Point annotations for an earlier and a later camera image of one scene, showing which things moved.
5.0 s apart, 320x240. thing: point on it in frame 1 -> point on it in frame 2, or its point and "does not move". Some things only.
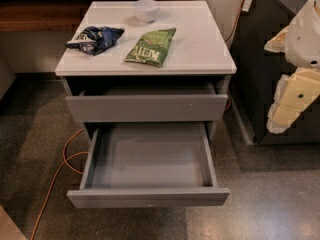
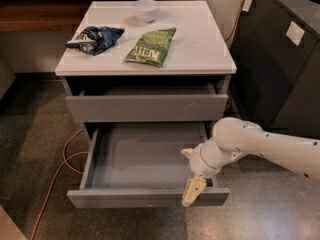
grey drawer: [148, 164] does not move
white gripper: [304, 39] -> [197, 164]
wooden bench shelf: [60, 13] does not move
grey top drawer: [147, 107] does not move
